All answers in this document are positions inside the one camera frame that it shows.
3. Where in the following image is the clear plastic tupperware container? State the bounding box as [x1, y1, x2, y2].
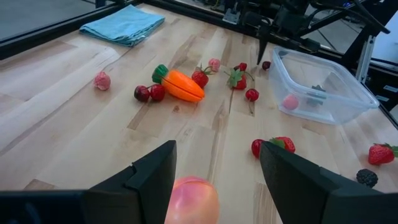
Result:
[268, 46, 381, 126]

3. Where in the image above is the pink orange toy peach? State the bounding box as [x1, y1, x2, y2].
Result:
[164, 176, 220, 224]

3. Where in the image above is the red strawberry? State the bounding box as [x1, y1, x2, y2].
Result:
[269, 136, 297, 154]
[368, 142, 398, 166]
[191, 63, 215, 89]
[224, 68, 248, 91]

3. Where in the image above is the orange toy carrot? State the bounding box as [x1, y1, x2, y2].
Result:
[151, 63, 206, 103]

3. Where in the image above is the folded light blue cloth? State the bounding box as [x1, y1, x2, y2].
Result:
[79, 4, 166, 47]

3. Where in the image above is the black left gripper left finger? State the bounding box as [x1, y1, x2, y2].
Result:
[85, 140, 177, 224]

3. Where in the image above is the silver aluminium post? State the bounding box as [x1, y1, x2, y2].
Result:
[355, 34, 376, 84]

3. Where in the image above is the black blackberry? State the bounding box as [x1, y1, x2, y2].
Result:
[356, 168, 379, 189]

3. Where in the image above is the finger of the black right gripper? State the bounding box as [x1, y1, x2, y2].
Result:
[256, 24, 271, 65]

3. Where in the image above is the silver metal bracket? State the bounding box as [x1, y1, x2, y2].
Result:
[222, 7, 240, 25]

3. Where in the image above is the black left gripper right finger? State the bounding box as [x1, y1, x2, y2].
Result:
[260, 140, 398, 224]

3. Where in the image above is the pink raspberry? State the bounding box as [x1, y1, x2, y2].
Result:
[282, 94, 300, 111]
[207, 58, 221, 73]
[93, 71, 112, 91]

